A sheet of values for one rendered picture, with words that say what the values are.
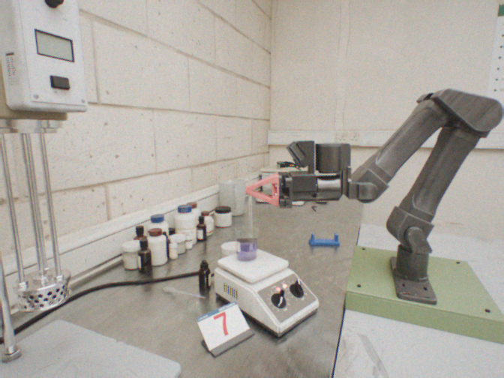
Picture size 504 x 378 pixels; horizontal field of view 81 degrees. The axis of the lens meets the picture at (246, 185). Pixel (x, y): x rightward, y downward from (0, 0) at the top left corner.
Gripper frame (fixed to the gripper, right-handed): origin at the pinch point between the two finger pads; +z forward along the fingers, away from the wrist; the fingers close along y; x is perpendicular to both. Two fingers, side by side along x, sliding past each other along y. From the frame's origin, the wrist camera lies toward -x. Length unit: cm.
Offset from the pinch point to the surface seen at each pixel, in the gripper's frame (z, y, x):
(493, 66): -127, -111, -43
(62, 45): 19.1, 30.3, -23.4
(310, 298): -12.4, 8.1, 21.7
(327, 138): -44, -135, -7
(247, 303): 0.6, 10.8, 21.2
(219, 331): 5.4, 17.2, 22.8
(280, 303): -5.9, 13.8, 19.3
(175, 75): 30, -51, -35
